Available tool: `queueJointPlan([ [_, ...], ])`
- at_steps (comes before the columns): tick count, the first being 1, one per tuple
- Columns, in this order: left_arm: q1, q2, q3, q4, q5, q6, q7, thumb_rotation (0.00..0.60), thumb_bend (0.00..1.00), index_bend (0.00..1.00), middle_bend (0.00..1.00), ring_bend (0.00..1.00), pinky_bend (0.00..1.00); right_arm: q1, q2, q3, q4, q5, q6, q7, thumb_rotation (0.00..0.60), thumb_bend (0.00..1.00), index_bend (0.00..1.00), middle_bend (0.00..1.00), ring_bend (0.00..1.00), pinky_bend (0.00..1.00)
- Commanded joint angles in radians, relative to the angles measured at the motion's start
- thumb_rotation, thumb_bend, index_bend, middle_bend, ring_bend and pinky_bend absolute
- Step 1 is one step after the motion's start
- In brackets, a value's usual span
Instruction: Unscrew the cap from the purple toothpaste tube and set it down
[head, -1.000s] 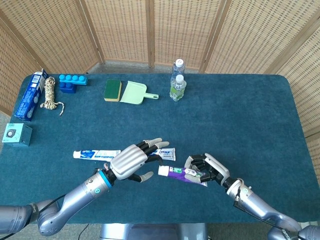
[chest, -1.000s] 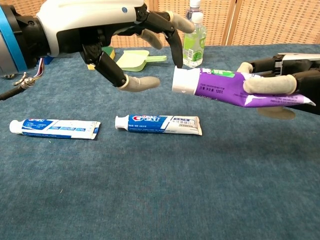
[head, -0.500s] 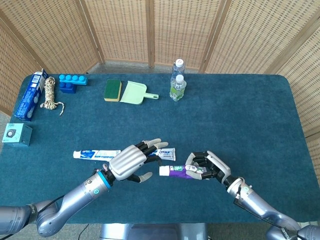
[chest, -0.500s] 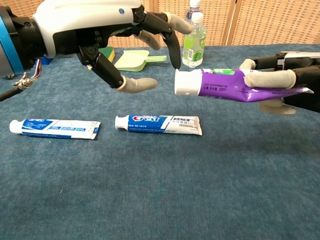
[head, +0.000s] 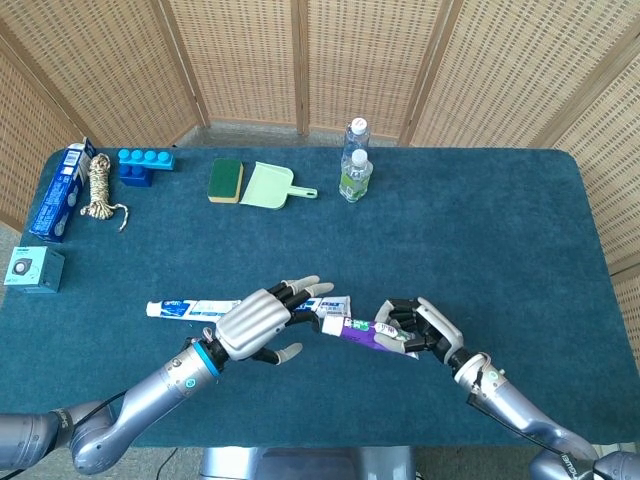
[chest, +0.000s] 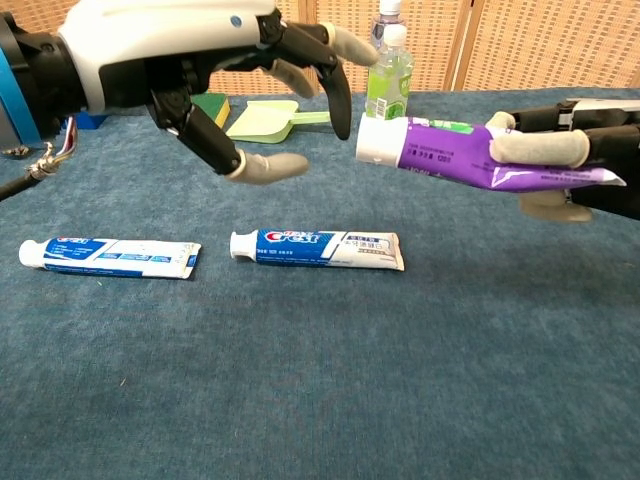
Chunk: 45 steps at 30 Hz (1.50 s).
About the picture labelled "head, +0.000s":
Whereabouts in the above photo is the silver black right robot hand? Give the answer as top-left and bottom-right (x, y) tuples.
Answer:
(373, 296), (465, 366)

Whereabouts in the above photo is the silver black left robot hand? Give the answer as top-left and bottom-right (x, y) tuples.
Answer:
(213, 274), (335, 365)

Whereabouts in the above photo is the short purple toothpaste tube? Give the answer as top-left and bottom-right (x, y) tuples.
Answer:
(321, 315), (420, 360)

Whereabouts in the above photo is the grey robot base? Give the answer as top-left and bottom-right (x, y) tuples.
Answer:
(199, 446), (416, 480)

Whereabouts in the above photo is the crumpled blue white toothpaste tube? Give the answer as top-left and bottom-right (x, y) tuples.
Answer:
(145, 298), (244, 321)

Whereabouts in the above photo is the teal table cloth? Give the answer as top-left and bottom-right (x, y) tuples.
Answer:
(0, 146), (629, 449)

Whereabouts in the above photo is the light green plastic dustpan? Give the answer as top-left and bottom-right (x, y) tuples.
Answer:
(239, 160), (319, 210)

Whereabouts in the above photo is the green yellow sponge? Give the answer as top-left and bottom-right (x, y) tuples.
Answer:
(207, 158), (246, 206)

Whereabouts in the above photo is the clear bottle with green label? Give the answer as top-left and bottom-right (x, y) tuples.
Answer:
(338, 148), (375, 204)

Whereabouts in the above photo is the dark blue toy brick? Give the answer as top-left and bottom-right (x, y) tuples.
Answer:
(119, 164), (155, 189)

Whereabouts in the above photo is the light blue long toy brick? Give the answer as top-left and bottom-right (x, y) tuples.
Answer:
(118, 147), (176, 173)

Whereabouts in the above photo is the tall clear plastic bottle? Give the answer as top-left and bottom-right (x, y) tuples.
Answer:
(341, 117), (372, 171)

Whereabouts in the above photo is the teal cube product box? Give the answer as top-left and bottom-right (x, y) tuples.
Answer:
(3, 245), (67, 294)

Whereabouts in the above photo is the blue white carton box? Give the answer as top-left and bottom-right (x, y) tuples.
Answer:
(28, 137), (97, 244)

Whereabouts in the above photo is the bamboo folding screen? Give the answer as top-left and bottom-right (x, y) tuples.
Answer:
(0, 0), (640, 351)

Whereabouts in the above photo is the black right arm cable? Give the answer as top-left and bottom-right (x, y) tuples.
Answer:
(467, 367), (601, 466)

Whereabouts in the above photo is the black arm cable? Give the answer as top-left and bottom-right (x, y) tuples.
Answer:
(467, 367), (601, 466)
(0, 389), (126, 474)

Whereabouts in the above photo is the black floor cable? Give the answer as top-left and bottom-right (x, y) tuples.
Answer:
(158, 447), (179, 480)

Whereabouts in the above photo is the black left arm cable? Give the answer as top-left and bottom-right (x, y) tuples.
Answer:
(0, 389), (126, 474)

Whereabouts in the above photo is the beige braided rope bundle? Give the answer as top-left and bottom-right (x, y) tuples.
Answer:
(79, 153), (131, 232)

